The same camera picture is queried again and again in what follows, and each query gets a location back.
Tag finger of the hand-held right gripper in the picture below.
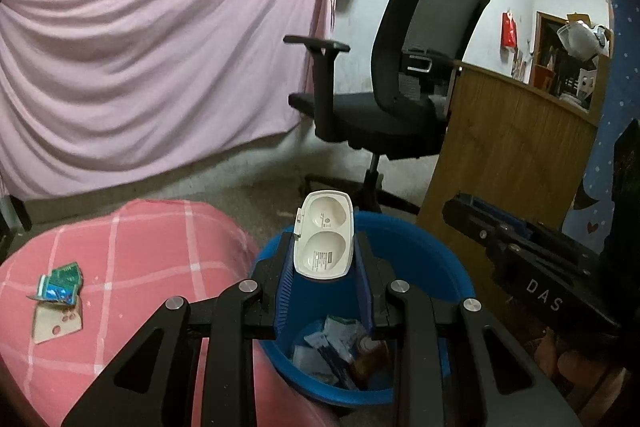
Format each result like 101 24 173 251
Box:
470 198 566 242
442 193 507 259

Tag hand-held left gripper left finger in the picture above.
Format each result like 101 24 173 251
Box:
61 231 294 427

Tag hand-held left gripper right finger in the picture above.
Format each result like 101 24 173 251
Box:
352 232 583 427

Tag white plastic clamshell case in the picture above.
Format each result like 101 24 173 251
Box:
291 189 357 280

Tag white green wrapper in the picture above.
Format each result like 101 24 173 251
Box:
325 316 368 348

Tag blue plastic bucket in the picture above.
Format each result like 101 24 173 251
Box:
250 211 478 409

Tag dark blue packet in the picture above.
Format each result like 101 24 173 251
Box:
320 342 361 390

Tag person's right hand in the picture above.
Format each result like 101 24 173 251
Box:
532 327 628 408

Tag wooden desk panel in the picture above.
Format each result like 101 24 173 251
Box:
416 59 601 308

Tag white paper wrapper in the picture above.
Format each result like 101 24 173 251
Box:
291 344 341 385

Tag blue starry cloth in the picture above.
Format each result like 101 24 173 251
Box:
562 0 640 253

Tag black office chair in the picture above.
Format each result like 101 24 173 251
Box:
282 0 493 215

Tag red hanging bag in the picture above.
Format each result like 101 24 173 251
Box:
501 9 518 48

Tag white plastic container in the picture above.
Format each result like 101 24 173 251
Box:
557 21 608 58

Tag green packet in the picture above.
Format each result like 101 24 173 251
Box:
50 262 85 293

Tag blue white packet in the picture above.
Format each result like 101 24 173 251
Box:
27 274 81 305

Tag cardboard piece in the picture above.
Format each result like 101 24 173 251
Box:
32 294 83 345

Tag pink hanging sheet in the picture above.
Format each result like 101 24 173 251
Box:
0 0 351 200

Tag wooden wall shelf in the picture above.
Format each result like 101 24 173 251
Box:
531 11 613 110

